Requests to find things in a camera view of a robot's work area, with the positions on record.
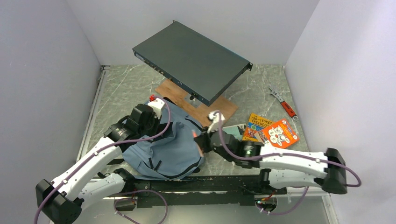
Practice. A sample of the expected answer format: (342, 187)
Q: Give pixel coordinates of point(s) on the blue student backpack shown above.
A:
(171, 156)

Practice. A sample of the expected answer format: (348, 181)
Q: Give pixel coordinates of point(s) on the aluminium frame rail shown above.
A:
(101, 82)

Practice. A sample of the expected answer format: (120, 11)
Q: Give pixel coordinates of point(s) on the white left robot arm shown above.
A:
(64, 198)

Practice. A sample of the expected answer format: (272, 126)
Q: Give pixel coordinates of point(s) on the teal paperback book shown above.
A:
(236, 130)

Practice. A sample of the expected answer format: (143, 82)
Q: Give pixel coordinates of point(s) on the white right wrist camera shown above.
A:
(217, 119)

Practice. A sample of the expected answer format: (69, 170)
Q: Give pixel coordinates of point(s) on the metal stand bracket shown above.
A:
(192, 100)

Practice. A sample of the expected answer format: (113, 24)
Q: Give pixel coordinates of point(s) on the red handled adjustable wrench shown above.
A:
(283, 103)

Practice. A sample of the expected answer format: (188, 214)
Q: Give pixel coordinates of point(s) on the dark teal rack server unit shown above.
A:
(195, 63)

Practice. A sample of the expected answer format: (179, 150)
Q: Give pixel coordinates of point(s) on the orange cartoon book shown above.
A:
(279, 134)

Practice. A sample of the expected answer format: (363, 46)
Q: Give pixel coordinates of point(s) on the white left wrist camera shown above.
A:
(157, 105)

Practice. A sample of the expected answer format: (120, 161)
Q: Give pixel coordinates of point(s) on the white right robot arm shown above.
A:
(280, 168)

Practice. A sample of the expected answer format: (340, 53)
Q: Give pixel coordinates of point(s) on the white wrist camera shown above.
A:
(157, 105)
(217, 119)

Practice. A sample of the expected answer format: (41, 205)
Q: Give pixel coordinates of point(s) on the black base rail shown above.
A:
(198, 190)

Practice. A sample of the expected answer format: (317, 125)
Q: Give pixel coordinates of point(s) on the brown wooden board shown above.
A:
(199, 111)

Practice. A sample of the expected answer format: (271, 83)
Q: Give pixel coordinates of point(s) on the yellow treehouse book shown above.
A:
(255, 127)

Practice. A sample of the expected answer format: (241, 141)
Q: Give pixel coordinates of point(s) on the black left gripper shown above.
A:
(156, 122)

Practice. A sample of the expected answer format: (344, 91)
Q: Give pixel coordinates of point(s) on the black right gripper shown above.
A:
(202, 140)

